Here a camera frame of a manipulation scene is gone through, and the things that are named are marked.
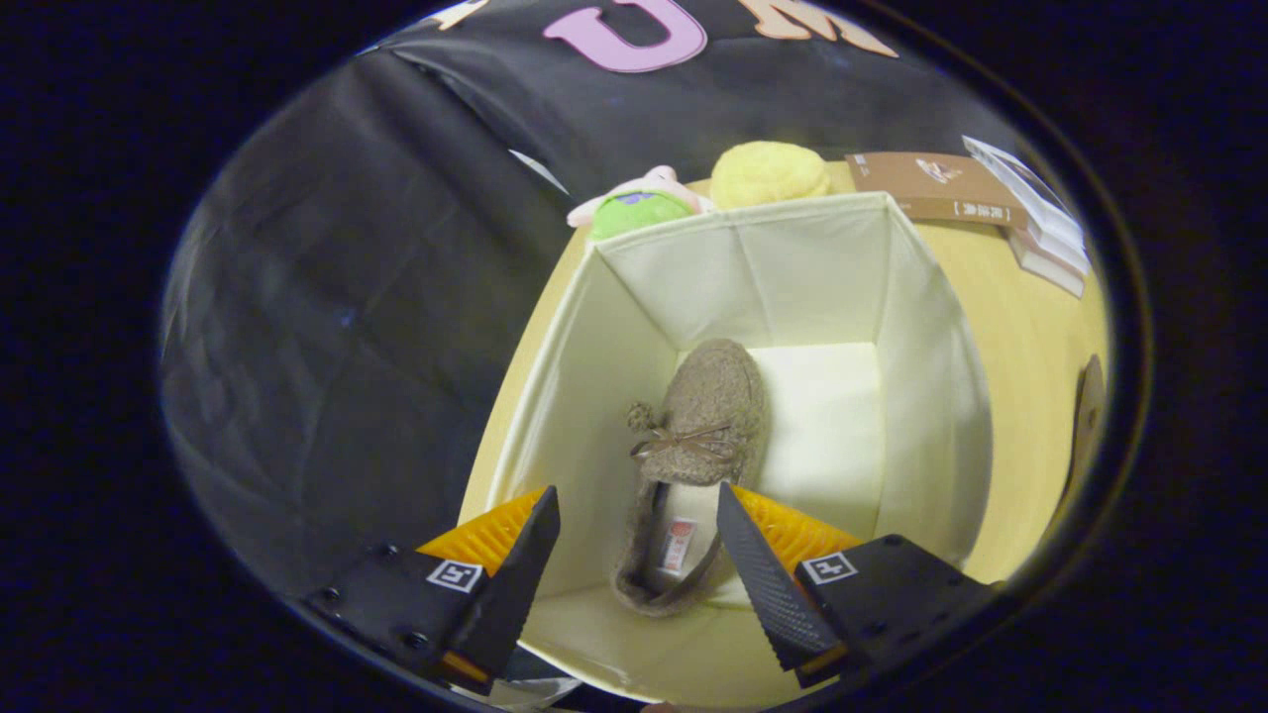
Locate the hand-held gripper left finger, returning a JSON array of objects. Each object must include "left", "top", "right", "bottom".
[{"left": 302, "top": 485, "right": 563, "bottom": 696}]

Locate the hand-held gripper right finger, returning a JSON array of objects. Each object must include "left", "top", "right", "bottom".
[{"left": 715, "top": 481, "right": 1002, "bottom": 689}]

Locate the brown fuzzy shoe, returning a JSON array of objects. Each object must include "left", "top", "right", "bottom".
[
  {"left": 612, "top": 339, "right": 769, "bottom": 618},
  {"left": 1075, "top": 354, "right": 1108, "bottom": 501}
]

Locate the beige fabric storage box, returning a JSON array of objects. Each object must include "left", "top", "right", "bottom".
[{"left": 485, "top": 191, "right": 995, "bottom": 709}]

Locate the black backdrop cloth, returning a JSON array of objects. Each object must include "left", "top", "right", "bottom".
[{"left": 158, "top": 0, "right": 1021, "bottom": 595}]

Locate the pink and green plush toy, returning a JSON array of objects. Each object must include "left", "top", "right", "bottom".
[{"left": 567, "top": 165, "right": 715, "bottom": 243}]

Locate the yellow knitted plush ball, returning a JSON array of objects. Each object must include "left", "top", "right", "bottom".
[{"left": 709, "top": 141, "right": 834, "bottom": 212}]

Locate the pale pink book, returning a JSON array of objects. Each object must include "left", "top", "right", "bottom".
[{"left": 1007, "top": 234, "right": 1087, "bottom": 299}]

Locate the brown hardcover book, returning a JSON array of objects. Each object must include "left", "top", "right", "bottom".
[{"left": 845, "top": 152, "right": 1032, "bottom": 232}]

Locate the plain white book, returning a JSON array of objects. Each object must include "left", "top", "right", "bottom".
[{"left": 1020, "top": 211, "right": 1094, "bottom": 277}]

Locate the white book with portrait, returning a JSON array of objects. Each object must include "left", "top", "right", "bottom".
[{"left": 962, "top": 135, "right": 1078, "bottom": 231}]

